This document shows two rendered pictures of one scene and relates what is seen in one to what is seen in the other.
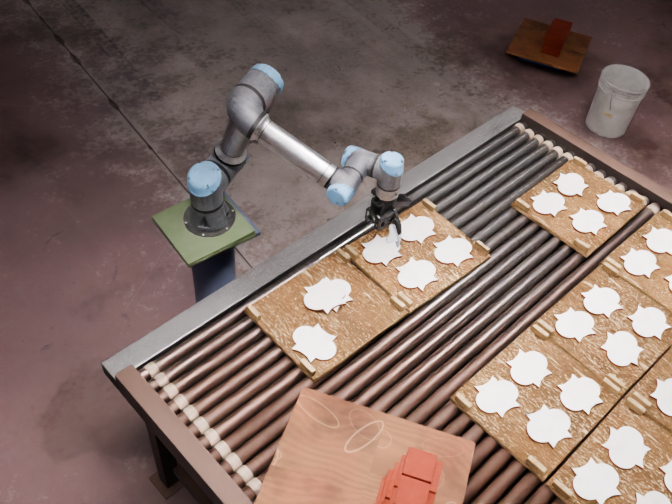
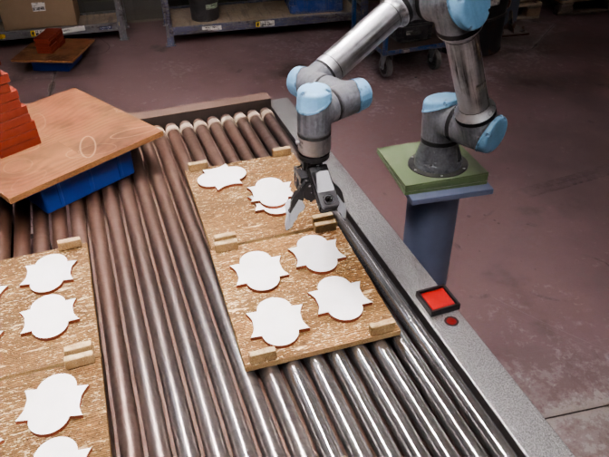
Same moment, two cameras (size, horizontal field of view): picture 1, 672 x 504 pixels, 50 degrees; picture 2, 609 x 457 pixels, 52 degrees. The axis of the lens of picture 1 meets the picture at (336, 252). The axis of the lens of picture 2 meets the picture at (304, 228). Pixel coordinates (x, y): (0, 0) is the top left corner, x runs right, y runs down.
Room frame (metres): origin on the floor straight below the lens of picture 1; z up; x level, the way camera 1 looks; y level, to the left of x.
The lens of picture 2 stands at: (2.30, -1.25, 1.93)
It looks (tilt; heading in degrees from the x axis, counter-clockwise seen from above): 36 degrees down; 119
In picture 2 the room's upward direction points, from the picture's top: 1 degrees counter-clockwise
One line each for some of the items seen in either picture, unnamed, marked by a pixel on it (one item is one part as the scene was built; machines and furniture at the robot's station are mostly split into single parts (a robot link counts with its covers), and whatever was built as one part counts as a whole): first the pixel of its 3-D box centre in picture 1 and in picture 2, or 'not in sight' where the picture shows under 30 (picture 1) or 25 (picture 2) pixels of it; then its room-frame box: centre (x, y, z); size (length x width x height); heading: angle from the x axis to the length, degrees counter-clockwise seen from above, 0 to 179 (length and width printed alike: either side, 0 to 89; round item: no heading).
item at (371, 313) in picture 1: (326, 311); (256, 197); (1.45, 0.01, 0.93); 0.41 x 0.35 x 0.02; 136
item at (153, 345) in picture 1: (352, 221); (400, 268); (1.92, -0.05, 0.89); 2.08 x 0.09 x 0.06; 138
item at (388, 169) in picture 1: (389, 170); (314, 111); (1.72, -0.14, 1.33); 0.09 x 0.08 x 0.11; 69
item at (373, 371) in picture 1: (459, 302); (200, 314); (1.57, -0.44, 0.90); 1.95 x 0.05 x 0.05; 138
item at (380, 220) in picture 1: (383, 208); (313, 171); (1.71, -0.14, 1.17); 0.09 x 0.08 x 0.12; 135
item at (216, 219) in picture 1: (208, 208); (439, 150); (1.84, 0.48, 0.95); 0.15 x 0.15 x 0.10
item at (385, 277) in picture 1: (416, 253); (297, 289); (1.75, -0.29, 0.93); 0.41 x 0.35 x 0.02; 135
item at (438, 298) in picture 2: not in sight; (437, 300); (2.05, -0.16, 0.92); 0.06 x 0.06 x 0.01; 48
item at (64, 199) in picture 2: not in sight; (62, 161); (0.85, -0.15, 0.97); 0.31 x 0.31 x 0.10; 76
